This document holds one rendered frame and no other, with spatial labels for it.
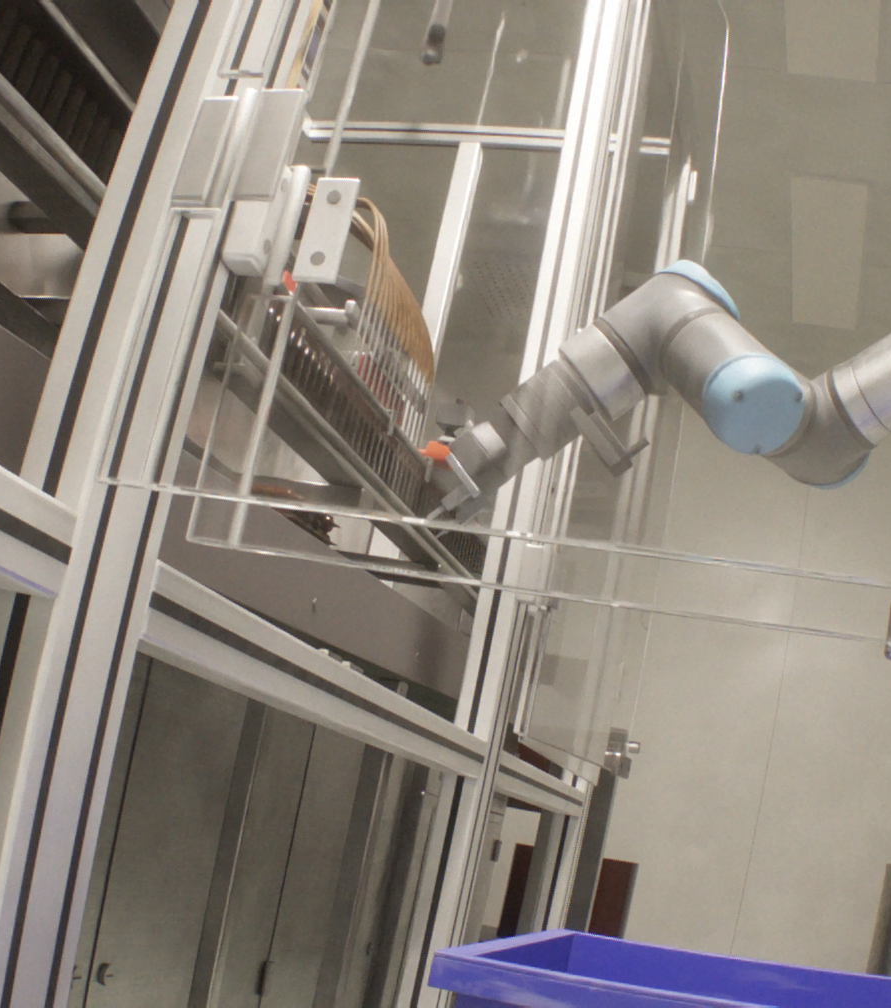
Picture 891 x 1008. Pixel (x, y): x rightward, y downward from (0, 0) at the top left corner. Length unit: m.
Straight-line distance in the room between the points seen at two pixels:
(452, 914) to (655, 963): 0.37
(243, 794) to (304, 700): 0.50
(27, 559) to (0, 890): 0.14
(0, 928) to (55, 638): 0.13
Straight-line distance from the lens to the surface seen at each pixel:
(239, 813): 1.34
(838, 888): 5.50
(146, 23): 0.96
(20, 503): 0.53
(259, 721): 1.35
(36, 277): 1.39
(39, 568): 0.55
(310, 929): 1.96
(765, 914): 5.49
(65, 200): 0.94
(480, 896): 2.93
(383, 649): 1.22
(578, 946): 1.06
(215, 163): 0.62
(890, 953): 5.16
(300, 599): 1.01
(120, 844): 1.36
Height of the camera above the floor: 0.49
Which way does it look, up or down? 13 degrees up
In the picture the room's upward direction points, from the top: 12 degrees clockwise
